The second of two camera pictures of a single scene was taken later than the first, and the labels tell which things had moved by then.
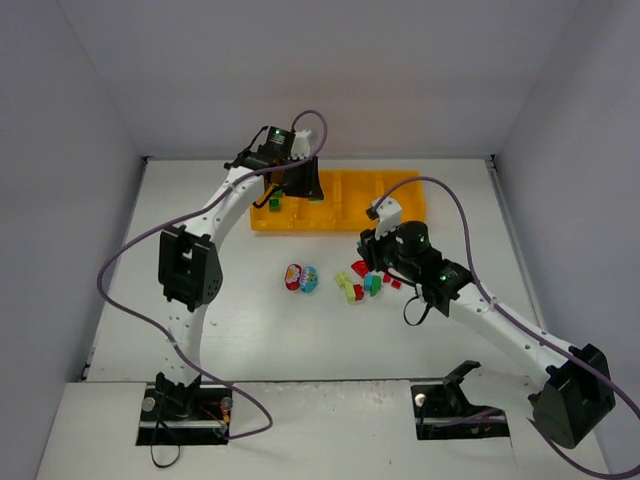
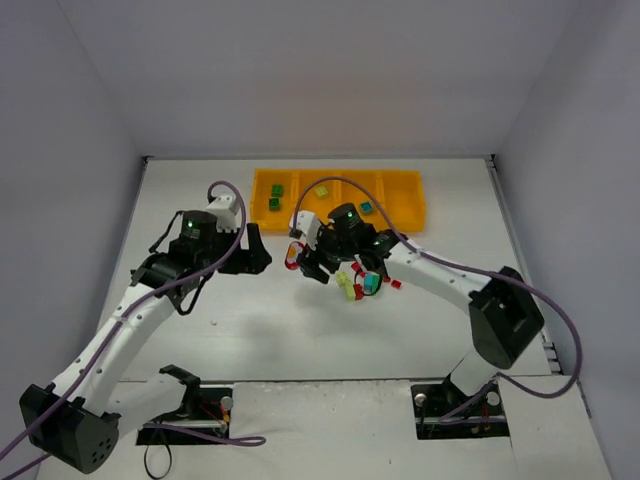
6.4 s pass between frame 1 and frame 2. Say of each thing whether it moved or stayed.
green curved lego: stayed
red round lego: stayed
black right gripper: moved
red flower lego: moved
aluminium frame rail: stayed
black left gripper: moved
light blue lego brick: stayed
